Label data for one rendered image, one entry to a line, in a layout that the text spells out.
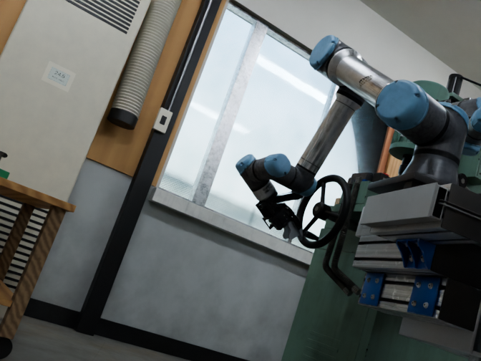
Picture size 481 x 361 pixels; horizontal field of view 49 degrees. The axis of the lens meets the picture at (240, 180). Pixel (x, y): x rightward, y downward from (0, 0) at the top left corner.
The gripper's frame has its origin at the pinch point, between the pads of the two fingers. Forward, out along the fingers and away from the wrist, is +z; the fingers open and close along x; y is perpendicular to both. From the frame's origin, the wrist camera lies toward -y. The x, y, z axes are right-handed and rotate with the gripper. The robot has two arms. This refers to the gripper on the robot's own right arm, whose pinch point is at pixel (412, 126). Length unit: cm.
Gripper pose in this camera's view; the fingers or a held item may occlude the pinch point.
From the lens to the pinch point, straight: 211.0
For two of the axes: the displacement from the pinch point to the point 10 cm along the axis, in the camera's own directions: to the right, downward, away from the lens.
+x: -6.9, 6.1, -3.9
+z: -4.7, 0.4, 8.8
